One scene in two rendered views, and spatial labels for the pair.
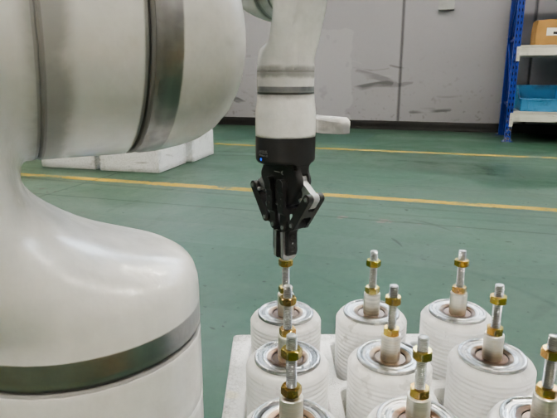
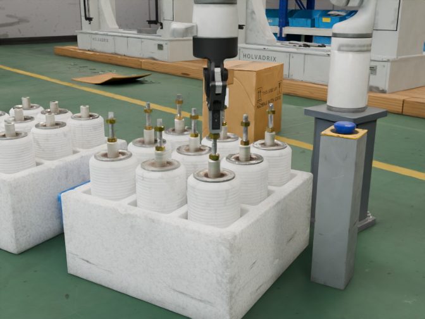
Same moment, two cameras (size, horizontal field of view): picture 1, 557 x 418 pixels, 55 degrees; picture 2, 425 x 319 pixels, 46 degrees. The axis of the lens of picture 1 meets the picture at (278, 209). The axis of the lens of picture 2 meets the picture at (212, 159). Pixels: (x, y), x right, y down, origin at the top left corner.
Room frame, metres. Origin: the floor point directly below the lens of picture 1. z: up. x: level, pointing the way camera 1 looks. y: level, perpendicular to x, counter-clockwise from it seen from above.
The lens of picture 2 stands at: (1.39, 0.43, 0.55)
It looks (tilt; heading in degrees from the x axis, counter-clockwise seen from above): 17 degrees down; 211
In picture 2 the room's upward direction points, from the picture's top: straight up
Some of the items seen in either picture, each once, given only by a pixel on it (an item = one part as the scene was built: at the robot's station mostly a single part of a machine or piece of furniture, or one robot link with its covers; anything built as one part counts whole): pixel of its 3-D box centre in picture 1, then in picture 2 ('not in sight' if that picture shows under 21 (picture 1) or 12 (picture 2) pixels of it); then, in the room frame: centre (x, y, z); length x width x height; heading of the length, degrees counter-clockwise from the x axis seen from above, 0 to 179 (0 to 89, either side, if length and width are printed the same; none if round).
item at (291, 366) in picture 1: (291, 372); (270, 121); (0.43, -0.01, 0.30); 0.01 x 0.01 x 0.08
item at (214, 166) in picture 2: (285, 304); (214, 168); (0.66, -0.01, 0.26); 0.02 x 0.02 x 0.03
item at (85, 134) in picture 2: not in sight; (87, 149); (0.44, -0.55, 0.16); 0.10 x 0.10 x 0.18
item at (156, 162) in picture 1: (143, 152); not in sight; (3.29, 0.84, 0.09); 0.39 x 0.39 x 0.18; 76
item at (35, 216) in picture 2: not in sight; (26, 178); (0.56, -0.67, 0.09); 0.39 x 0.39 x 0.18; 0
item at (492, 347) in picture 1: (492, 346); (148, 137); (0.55, -0.25, 0.26); 0.02 x 0.02 x 0.03
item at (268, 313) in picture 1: (285, 313); (214, 175); (0.66, -0.01, 0.25); 0.08 x 0.08 x 0.01
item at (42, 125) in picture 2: not in sight; (50, 125); (0.56, -0.55, 0.25); 0.08 x 0.08 x 0.01
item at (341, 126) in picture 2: not in sight; (344, 128); (0.47, 0.16, 0.32); 0.04 x 0.04 x 0.02
